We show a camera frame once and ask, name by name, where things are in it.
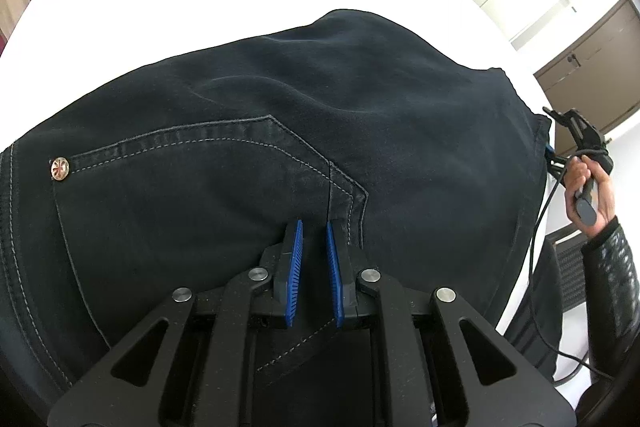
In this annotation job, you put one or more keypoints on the brown cabinet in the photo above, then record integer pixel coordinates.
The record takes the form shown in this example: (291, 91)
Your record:
(600, 57)

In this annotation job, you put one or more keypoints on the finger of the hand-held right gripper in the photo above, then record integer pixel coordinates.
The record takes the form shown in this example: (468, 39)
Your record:
(552, 159)

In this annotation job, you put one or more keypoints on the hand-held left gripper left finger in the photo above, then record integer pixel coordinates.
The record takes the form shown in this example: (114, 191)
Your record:
(291, 279)

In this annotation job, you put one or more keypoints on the dark navy denim pants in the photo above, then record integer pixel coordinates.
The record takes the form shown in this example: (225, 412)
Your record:
(280, 132)

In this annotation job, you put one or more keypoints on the dark vent grille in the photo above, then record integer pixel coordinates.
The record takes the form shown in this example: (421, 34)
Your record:
(567, 264)

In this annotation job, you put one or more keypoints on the person's right hand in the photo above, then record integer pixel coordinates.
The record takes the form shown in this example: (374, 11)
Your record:
(604, 202)

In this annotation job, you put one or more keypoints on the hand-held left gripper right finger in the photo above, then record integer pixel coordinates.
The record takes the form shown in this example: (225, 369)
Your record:
(334, 279)

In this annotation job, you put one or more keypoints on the person's right forearm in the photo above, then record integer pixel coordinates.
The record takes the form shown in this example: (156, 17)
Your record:
(612, 297)

